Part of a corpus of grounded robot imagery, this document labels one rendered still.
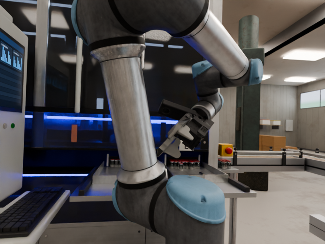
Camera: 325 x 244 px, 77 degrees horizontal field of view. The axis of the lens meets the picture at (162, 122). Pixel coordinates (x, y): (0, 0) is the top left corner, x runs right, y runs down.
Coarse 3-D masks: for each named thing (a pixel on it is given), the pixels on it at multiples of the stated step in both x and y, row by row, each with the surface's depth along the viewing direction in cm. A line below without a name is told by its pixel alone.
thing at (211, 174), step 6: (162, 162) 119; (204, 162) 124; (168, 168) 103; (204, 168) 121; (210, 168) 114; (216, 168) 106; (174, 174) 105; (180, 174) 105; (186, 174) 106; (192, 174) 106; (198, 174) 106; (210, 174) 107; (216, 174) 106; (222, 174) 99; (210, 180) 92; (216, 180) 93; (222, 180) 93
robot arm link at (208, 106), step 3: (198, 102) 69; (201, 102) 68; (204, 102) 68; (207, 102) 68; (195, 105) 67; (198, 105) 66; (201, 105) 66; (204, 105) 66; (207, 105) 66; (210, 105) 67; (207, 108) 65; (210, 108) 66; (213, 108) 68; (207, 111) 65; (210, 111) 66; (213, 111) 67; (210, 114) 65; (213, 114) 67; (210, 117) 66
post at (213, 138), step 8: (216, 0) 121; (216, 8) 121; (216, 16) 121; (216, 120) 121; (216, 128) 121; (216, 136) 120; (208, 144) 120; (216, 144) 120; (208, 152) 120; (216, 152) 120; (208, 160) 120; (216, 160) 120
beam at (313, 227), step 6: (312, 216) 138; (318, 216) 138; (324, 216) 138; (312, 222) 138; (318, 222) 134; (324, 222) 130; (312, 228) 138; (318, 228) 134; (324, 228) 130; (318, 234) 134; (324, 234) 130; (324, 240) 129
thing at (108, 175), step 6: (102, 168) 111; (108, 168) 113; (114, 168) 114; (96, 174) 92; (102, 174) 100; (108, 174) 100; (114, 174) 101; (96, 180) 85; (102, 180) 85; (108, 180) 86; (114, 180) 86
